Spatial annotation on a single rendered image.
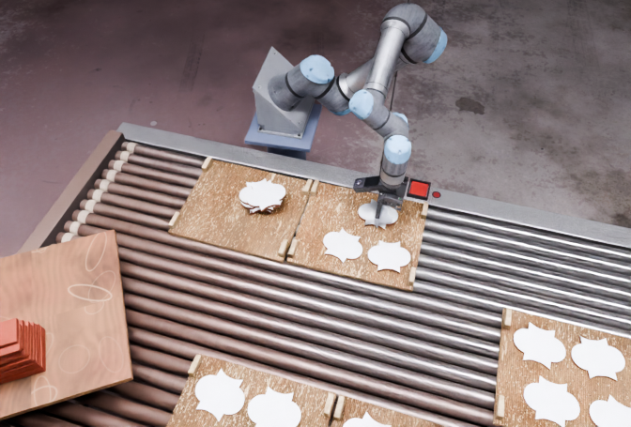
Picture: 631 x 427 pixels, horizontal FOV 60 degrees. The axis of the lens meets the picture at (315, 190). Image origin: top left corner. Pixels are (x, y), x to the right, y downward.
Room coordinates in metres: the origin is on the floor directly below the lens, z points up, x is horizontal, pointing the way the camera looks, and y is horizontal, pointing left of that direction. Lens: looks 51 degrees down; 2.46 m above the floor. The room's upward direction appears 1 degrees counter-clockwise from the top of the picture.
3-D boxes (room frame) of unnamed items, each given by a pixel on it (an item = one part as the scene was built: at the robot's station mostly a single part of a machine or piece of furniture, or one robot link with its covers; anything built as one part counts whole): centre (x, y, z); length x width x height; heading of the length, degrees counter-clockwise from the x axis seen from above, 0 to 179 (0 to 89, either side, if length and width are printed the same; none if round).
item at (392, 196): (1.12, -0.25, 1.09); 0.09 x 0.08 x 0.12; 74
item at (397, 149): (1.12, -0.24, 1.25); 0.09 x 0.08 x 0.11; 175
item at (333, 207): (1.07, -0.15, 0.93); 0.41 x 0.35 x 0.02; 74
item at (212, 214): (1.18, 0.25, 0.93); 0.41 x 0.35 x 0.02; 72
